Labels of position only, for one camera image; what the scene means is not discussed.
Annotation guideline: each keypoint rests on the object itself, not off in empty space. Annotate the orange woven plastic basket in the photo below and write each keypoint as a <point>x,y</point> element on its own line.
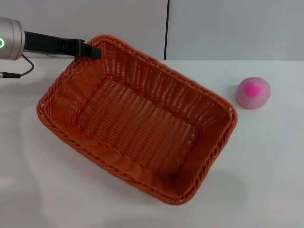
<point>142,123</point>

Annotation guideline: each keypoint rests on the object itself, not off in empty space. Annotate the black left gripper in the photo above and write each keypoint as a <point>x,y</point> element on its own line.
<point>52,46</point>

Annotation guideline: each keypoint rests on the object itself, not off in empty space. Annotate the pink dome toy with heart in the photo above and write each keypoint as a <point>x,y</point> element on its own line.
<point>253,101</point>

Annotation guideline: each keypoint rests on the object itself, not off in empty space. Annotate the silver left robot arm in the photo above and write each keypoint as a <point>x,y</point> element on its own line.
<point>12,38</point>

